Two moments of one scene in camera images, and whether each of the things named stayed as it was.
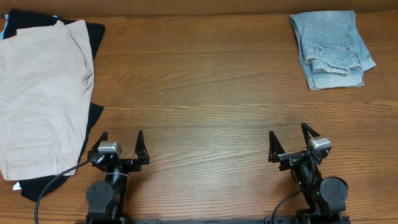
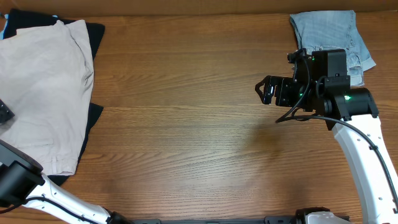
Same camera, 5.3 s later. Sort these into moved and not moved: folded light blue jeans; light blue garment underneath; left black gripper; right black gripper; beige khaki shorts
Moved: left black gripper; right black gripper
Not moved: beige khaki shorts; light blue garment underneath; folded light blue jeans
